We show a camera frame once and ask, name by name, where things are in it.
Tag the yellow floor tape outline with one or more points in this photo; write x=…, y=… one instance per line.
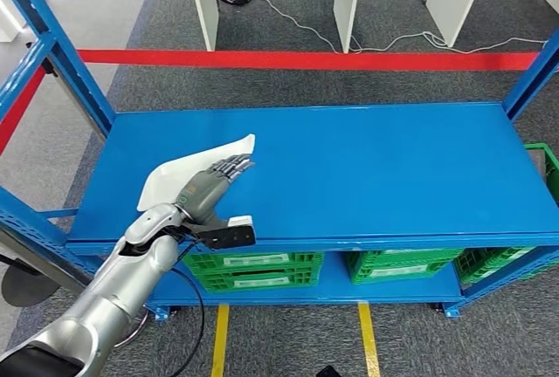
x=220, y=339

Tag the blue metal shelf rack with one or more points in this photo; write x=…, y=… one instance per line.
x=349, y=178

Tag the black round base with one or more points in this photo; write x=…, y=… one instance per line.
x=26, y=290

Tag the white curved plastic part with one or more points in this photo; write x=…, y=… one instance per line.
x=174, y=178

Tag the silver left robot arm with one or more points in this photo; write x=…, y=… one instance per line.
x=109, y=293

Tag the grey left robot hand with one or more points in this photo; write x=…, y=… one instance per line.
x=201, y=195

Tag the black robot right foot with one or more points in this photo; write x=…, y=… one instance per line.
x=328, y=371

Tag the red barrier belt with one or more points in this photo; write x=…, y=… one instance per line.
x=305, y=60

